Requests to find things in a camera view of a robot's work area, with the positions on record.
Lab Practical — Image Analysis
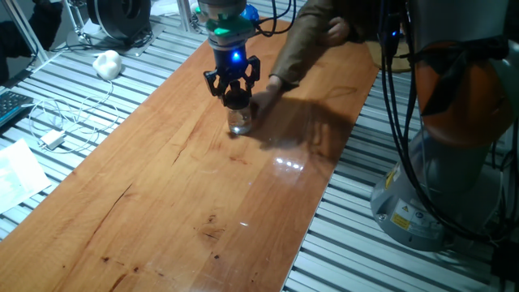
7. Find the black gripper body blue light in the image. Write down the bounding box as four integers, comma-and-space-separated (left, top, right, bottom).
212, 40, 249, 88

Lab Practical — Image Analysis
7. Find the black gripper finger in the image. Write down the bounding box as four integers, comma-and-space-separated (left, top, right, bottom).
242, 55, 261, 90
203, 68, 229, 107

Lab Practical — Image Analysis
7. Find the small clear glass jar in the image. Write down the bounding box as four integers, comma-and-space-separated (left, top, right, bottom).
226, 105, 253, 136

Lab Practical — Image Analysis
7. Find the right forearm brown sleeve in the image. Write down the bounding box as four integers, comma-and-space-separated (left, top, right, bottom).
269, 0, 338, 92

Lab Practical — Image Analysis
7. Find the black sleeved forearm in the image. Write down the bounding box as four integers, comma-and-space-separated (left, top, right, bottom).
0, 2, 64, 58

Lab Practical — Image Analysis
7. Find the person's right hand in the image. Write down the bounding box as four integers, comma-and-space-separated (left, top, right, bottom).
250, 75, 284, 123

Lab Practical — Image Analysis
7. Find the person's left hand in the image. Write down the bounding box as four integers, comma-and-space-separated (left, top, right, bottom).
324, 15, 350, 46

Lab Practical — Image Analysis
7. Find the blue plastic bag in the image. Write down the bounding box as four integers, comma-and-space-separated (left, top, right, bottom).
241, 3, 261, 24

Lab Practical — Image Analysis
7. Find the white rounded plastic lump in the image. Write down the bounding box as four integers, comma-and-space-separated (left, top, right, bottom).
92, 49, 123, 81

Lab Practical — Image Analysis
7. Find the round wooden stool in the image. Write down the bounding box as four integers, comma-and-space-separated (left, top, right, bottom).
367, 40, 413, 74

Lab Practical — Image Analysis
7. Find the white charger adapter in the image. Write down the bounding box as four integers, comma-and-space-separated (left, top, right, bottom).
39, 129, 66, 152

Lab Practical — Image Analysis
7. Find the black computer keyboard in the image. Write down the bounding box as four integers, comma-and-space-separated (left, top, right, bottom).
0, 89, 35, 128

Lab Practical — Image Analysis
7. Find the white paper sheet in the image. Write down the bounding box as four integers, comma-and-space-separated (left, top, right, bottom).
0, 138, 53, 215

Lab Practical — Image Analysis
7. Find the upright aluminium post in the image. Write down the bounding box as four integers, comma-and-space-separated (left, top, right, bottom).
176, 0, 194, 32

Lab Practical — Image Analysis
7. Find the grey metal base plate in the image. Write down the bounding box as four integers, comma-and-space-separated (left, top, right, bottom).
66, 19, 167, 58

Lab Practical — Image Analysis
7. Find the thin white cable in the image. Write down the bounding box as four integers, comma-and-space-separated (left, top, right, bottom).
27, 79, 122, 156

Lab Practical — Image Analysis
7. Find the slanted aluminium post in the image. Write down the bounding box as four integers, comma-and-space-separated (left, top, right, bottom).
2, 0, 46, 66

